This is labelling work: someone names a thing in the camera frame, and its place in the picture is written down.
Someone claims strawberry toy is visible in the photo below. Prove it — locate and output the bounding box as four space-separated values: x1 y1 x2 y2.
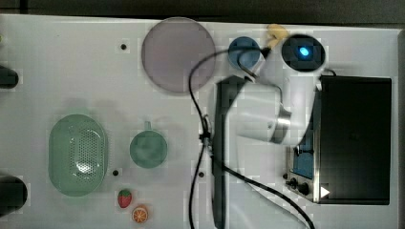
117 189 132 208

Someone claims black robot base lower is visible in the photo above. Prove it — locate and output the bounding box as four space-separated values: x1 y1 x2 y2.
0 176 28 217

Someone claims black cable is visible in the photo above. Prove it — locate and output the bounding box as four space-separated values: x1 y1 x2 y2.
187 46 317 229

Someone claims blue cup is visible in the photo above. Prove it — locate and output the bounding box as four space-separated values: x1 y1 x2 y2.
228 36 265 72

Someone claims black robot base upper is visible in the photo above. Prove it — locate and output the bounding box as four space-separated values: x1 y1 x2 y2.
0 66 19 89

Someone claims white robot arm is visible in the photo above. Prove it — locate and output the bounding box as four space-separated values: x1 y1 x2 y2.
209 33 327 229

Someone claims silver toaster oven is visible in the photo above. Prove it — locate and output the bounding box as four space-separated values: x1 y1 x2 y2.
284 75 392 205

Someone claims green oval strainer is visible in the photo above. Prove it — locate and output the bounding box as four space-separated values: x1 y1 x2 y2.
48 114 108 197

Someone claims orange slice toy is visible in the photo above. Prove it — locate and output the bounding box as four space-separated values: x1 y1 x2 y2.
132 205 149 223

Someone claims green mug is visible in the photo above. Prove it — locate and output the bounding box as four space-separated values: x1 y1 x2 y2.
130 121 168 169

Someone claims purple round plate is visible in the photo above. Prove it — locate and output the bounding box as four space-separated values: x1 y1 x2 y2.
141 17 216 94

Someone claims peeled banana toy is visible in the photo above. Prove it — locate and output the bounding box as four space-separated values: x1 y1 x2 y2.
266 24 289 49

